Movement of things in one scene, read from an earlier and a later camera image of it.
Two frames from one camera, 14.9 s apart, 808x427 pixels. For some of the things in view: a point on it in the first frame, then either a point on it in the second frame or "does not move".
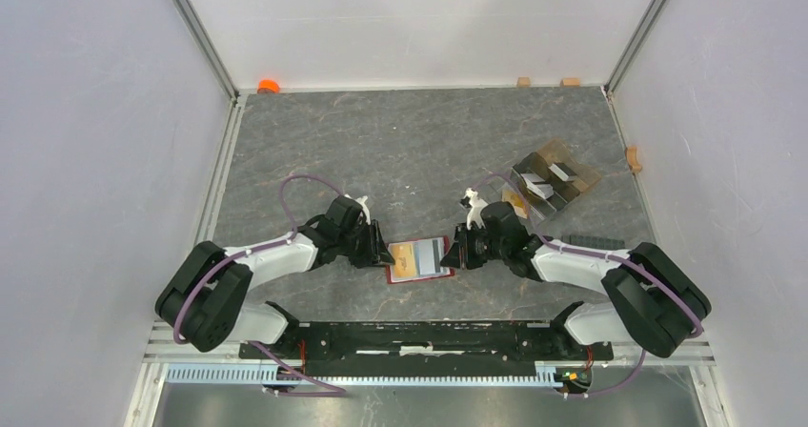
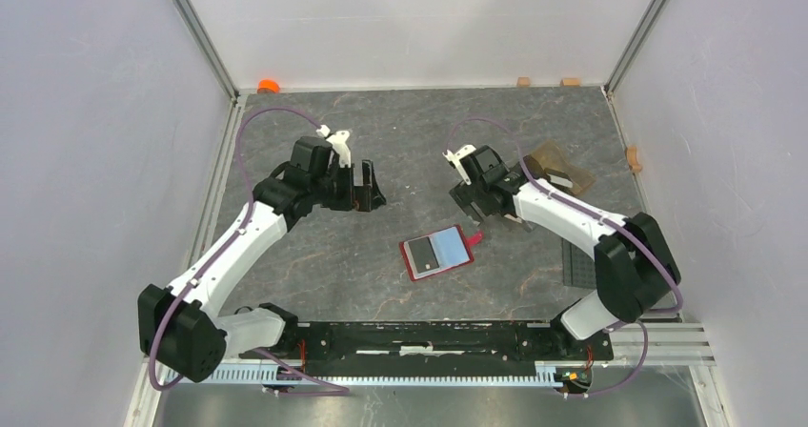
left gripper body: x=357 y=244 → x=339 y=188
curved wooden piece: x=632 y=155 does not move
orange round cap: x=268 y=86 does not move
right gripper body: x=476 y=248 → x=465 y=194
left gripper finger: x=380 y=254 → x=370 y=178
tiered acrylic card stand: x=546 y=181 does not move
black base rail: x=426 y=349 does not move
